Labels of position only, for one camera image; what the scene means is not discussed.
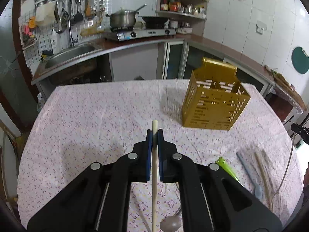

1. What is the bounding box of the beige wooden chopstick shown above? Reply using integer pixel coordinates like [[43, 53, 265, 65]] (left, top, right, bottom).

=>
[[152, 119, 158, 232]]

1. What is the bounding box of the green round cutting board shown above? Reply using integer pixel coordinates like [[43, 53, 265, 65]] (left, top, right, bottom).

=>
[[291, 47, 309, 74]]

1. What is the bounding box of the beige chopstick on right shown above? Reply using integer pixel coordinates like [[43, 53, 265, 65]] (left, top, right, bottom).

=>
[[255, 152, 273, 211]]

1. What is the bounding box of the white soap bottle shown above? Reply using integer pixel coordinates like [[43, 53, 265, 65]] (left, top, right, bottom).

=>
[[50, 28, 60, 55]]

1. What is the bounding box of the green handled utensil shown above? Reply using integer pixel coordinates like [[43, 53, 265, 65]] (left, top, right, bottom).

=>
[[215, 157, 240, 183]]

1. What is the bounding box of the black wok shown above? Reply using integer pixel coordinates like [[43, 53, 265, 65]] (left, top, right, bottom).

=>
[[141, 16, 169, 29]]

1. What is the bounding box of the silver gas stove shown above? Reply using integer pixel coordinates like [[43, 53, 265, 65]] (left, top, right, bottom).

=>
[[103, 27, 176, 41]]

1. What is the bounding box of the blue handled utensil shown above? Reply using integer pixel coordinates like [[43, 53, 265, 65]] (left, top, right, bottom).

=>
[[236, 152, 263, 200]]

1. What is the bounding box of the stainless steel pot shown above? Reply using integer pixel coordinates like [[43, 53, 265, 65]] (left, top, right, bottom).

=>
[[105, 4, 147, 28]]

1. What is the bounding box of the metal faucet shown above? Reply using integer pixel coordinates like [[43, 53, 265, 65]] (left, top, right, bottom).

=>
[[56, 10, 78, 48]]

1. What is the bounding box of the beige cable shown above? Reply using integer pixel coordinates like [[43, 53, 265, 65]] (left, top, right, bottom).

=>
[[270, 137, 295, 213]]

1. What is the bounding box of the brown kitchen countertop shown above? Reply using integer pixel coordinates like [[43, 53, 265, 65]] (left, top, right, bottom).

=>
[[31, 34, 307, 112]]

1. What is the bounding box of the gold perforated utensil holder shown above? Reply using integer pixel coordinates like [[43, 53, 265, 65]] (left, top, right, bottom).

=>
[[182, 57, 250, 131]]

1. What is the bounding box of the wall utensil rack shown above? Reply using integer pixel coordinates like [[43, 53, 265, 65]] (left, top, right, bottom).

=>
[[34, 0, 97, 27]]

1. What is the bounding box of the stainless steel sink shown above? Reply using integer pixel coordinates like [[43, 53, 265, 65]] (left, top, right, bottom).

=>
[[44, 44, 95, 69]]

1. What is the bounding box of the metal spoon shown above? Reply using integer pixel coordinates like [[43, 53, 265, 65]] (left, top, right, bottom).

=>
[[160, 207, 182, 232]]

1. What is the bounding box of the corner spice shelf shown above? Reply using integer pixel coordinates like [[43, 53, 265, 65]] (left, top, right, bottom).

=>
[[155, 0, 209, 37]]

